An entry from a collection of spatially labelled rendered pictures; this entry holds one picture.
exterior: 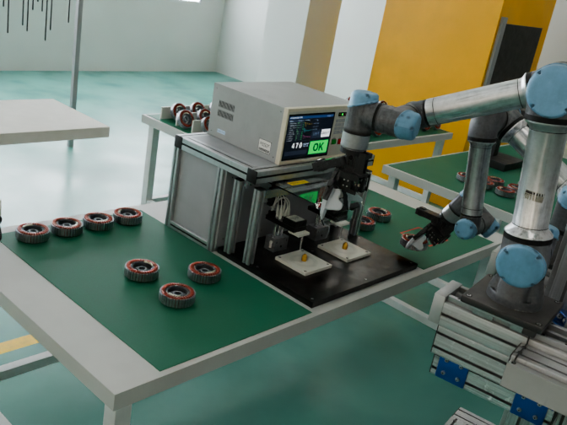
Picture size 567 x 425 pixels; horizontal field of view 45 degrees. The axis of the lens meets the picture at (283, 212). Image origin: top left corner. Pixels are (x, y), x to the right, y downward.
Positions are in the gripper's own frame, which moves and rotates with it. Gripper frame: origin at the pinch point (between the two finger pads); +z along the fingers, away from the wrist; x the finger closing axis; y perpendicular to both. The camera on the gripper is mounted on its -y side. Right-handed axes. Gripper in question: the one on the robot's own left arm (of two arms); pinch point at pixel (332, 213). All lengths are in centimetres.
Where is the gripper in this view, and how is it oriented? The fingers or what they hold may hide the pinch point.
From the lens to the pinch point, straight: 193.4
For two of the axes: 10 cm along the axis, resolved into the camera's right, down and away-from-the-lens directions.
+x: 5.7, -1.9, 8.0
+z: -1.7, 9.2, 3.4
